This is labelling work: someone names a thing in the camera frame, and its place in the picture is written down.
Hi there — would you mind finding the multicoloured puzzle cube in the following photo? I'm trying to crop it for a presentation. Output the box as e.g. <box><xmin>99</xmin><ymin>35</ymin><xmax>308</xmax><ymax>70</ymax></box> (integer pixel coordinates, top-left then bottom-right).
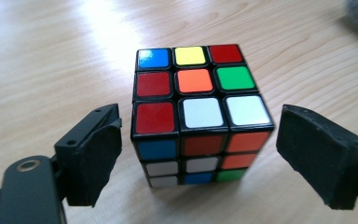
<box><xmin>130</xmin><ymin>43</ymin><xmax>276</xmax><ymax>189</ymax></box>

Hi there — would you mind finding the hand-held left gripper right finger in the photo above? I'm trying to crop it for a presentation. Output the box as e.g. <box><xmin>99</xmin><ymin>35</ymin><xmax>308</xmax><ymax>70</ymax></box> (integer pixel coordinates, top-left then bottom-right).
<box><xmin>275</xmin><ymin>104</ymin><xmax>358</xmax><ymax>211</ymax></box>

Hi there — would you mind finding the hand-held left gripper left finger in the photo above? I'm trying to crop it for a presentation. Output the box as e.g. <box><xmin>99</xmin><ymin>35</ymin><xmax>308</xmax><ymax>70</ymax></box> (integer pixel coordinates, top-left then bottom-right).
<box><xmin>53</xmin><ymin>103</ymin><xmax>124</xmax><ymax>208</ymax></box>

